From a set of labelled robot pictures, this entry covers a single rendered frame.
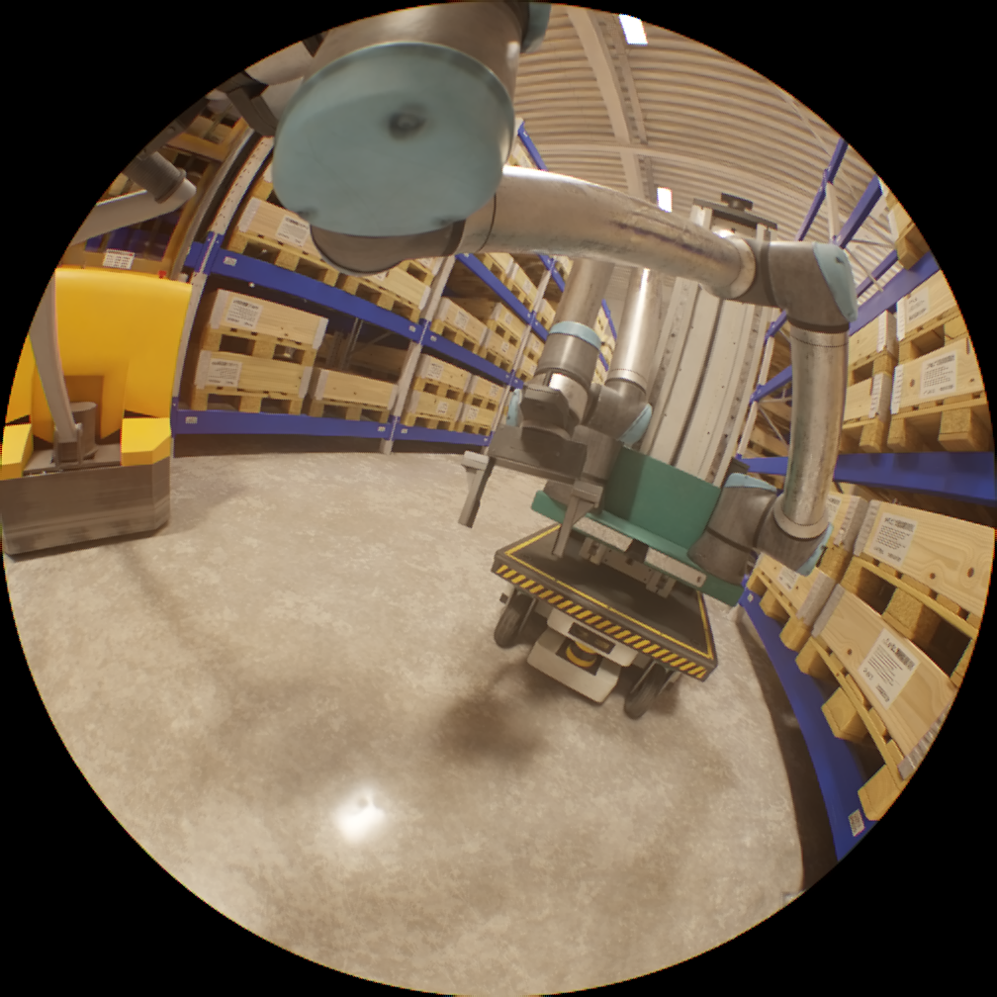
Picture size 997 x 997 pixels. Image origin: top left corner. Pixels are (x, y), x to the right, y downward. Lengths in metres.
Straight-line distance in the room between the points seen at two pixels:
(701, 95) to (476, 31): 7.92
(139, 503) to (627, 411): 1.44
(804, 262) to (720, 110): 7.66
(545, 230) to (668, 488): 0.87
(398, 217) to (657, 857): 1.01
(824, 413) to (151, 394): 1.78
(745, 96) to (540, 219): 7.86
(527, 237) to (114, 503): 1.31
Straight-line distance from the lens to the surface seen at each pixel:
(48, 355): 0.81
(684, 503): 1.05
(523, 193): 0.29
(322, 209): 0.16
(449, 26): 0.15
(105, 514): 1.36
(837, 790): 1.23
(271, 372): 2.27
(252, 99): 0.30
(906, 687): 1.11
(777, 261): 0.59
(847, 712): 1.22
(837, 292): 0.57
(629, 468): 1.05
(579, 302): 0.91
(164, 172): 0.43
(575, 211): 0.31
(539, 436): 0.46
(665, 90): 8.28
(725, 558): 0.92
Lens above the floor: 0.69
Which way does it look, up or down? 15 degrees down
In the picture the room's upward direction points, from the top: 19 degrees clockwise
